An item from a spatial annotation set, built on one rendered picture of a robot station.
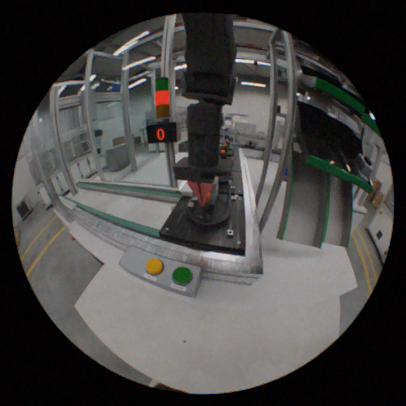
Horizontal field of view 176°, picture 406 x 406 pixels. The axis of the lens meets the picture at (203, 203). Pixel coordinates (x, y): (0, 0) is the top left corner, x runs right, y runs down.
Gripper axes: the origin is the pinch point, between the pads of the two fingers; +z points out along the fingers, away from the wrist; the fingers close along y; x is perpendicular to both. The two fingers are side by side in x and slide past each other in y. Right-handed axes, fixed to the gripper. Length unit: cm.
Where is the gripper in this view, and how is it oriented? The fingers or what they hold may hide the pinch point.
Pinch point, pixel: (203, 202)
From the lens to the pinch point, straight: 27.9
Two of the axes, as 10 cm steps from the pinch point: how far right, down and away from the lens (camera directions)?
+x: -2.2, 5.8, -7.9
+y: -9.8, -1.4, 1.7
